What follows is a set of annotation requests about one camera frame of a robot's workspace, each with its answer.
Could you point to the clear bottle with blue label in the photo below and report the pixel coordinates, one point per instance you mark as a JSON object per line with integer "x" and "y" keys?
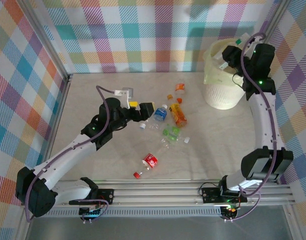
{"x": 160, "y": 113}

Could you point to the orange bottle cap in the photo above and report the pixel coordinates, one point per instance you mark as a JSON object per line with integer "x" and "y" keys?
{"x": 170, "y": 96}

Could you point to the orange juice bottle yellow label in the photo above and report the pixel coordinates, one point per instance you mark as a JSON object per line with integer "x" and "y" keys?
{"x": 178, "y": 116}

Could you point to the clear bottle with green label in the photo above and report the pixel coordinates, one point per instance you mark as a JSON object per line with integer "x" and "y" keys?
{"x": 171, "y": 133}

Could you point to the clear bottle with orange label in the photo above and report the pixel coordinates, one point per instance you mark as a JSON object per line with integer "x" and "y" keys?
{"x": 179, "y": 87}

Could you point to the clear bottle with red label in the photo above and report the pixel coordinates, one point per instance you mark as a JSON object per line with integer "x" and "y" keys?
{"x": 150, "y": 160}

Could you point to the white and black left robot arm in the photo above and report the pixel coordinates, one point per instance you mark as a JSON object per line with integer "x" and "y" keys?
{"x": 65, "y": 160}

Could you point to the cream waste bin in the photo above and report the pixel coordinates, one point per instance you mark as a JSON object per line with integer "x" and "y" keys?
{"x": 212, "y": 70}

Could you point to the white ribbed bin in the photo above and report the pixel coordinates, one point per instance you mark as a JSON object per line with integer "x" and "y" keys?
{"x": 222, "y": 97}

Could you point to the green left controller board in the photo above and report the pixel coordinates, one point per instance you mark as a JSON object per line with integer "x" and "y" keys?
{"x": 89, "y": 212}

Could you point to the green controller board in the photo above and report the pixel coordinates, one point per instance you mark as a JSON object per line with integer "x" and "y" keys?
{"x": 89, "y": 212}
{"x": 230, "y": 211}

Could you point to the green right controller board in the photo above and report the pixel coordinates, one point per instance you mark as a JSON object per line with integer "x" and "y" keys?
{"x": 230, "y": 211}

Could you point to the aluminium frame post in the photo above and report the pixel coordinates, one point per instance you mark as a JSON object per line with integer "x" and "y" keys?
{"x": 273, "y": 25}
{"x": 43, "y": 37}

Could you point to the aluminium table side rail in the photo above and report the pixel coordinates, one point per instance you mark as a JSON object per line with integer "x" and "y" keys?
{"x": 56, "y": 117}

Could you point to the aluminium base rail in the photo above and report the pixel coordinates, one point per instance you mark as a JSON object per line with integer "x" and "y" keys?
{"x": 155, "y": 193}

